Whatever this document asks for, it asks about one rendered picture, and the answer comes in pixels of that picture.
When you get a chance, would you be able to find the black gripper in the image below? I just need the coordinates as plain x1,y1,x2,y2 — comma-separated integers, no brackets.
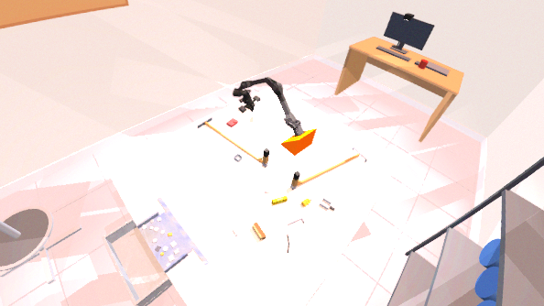
238,95,261,113

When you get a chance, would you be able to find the yellow rectangular bar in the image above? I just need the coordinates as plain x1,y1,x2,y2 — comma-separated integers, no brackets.
272,196,288,205

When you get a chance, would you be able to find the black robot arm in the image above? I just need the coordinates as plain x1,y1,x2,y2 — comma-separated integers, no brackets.
232,77,306,137

